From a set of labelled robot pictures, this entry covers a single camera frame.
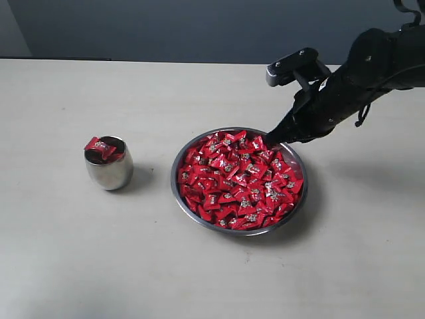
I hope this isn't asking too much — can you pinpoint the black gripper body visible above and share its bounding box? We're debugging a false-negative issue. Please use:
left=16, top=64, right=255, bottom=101
left=293, top=66, right=391, bottom=143

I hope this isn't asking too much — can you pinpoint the red candy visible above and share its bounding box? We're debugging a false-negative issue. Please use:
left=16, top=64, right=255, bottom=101
left=84, top=137, right=116, bottom=161

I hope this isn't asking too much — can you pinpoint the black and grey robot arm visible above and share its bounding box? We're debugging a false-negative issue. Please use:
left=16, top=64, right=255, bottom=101
left=265, top=25, right=424, bottom=146

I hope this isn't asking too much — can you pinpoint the pile of red wrapped candies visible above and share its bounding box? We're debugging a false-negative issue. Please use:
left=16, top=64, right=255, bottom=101
left=177, top=130, right=304, bottom=231

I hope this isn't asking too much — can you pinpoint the stainless steel bowl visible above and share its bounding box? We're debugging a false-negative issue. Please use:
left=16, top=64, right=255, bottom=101
left=170, top=126, right=309, bottom=237

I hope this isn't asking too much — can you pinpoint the stainless steel cup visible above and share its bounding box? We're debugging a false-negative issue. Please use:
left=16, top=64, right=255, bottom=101
left=84, top=136, right=133, bottom=191

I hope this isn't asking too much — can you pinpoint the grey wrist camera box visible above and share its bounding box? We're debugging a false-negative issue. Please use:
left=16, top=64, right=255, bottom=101
left=266, top=47, right=331, bottom=92

